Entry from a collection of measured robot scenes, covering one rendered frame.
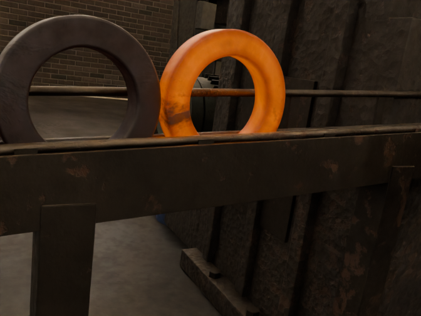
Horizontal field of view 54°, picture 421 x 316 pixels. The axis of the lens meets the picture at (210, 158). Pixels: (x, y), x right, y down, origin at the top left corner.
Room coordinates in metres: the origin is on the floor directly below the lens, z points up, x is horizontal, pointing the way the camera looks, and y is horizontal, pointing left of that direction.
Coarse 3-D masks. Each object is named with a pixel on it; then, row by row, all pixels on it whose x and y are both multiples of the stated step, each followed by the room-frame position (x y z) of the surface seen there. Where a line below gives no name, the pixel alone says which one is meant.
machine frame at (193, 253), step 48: (240, 0) 1.31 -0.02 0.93; (288, 0) 1.11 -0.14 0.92; (336, 0) 0.97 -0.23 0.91; (384, 0) 0.89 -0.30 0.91; (288, 48) 1.11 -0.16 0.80; (336, 48) 0.94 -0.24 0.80; (384, 48) 0.87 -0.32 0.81; (336, 192) 0.91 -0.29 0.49; (240, 240) 1.20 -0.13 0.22; (288, 240) 1.01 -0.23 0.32; (336, 240) 0.88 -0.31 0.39; (240, 288) 1.11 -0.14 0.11; (288, 288) 0.94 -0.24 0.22; (384, 288) 0.88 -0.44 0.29
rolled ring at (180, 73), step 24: (192, 48) 0.52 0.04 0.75; (216, 48) 0.53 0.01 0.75; (240, 48) 0.55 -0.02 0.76; (264, 48) 0.57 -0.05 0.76; (168, 72) 0.52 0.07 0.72; (192, 72) 0.52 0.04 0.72; (264, 72) 0.58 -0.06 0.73; (168, 96) 0.50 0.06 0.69; (264, 96) 0.59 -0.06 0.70; (168, 120) 0.51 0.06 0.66; (264, 120) 0.58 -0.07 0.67
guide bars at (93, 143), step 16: (368, 128) 0.66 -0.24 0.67; (384, 128) 0.68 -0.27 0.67; (400, 128) 0.70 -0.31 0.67; (416, 128) 0.72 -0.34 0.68; (0, 144) 0.40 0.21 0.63; (16, 144) 0.41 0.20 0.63; (32, 144) 0.41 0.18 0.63; (48, 144) 0.42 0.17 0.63; (64, 144) 0.43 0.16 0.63; (80, 144) 0.44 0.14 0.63; (96, 144) 0.44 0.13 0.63; (112, 144) 0.45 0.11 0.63; (128, 144) 0.46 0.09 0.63; (144, 144) 0.47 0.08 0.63; (160, 144) 0.48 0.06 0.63; (176, 144) 0.49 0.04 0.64; (192, 144) 0.51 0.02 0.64
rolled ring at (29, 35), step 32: (32, 32) 0.42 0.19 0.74; (64, 32) 0.44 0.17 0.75; (96, 32) 0.46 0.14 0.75; (0, 64) 0.41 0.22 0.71; (32, 64) 0.42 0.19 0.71; (128, 64) 0.48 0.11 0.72; (0, 96) 0.41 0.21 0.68; (128, 96) 0.51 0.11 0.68; (160, 96) 0.51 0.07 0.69; (0, 128) 0.41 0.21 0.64; (32, 128) 0.43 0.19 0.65; (128, 128) 0.49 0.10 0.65
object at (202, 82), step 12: (204, 84) 1.92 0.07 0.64; (216, 84) 1.96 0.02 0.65; (192, 108) 1.80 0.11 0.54; (204, 108) 1.85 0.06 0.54; (192, 120) 1.80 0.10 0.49; (204, 120) 1.84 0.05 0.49; (168, 216) 1.74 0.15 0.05; (180, 216) 1.63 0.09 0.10; (192, 216) 1.54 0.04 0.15; (180, 228) 1.62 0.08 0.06; (192, 228) 1.53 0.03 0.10; (192, 240) 1.52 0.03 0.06
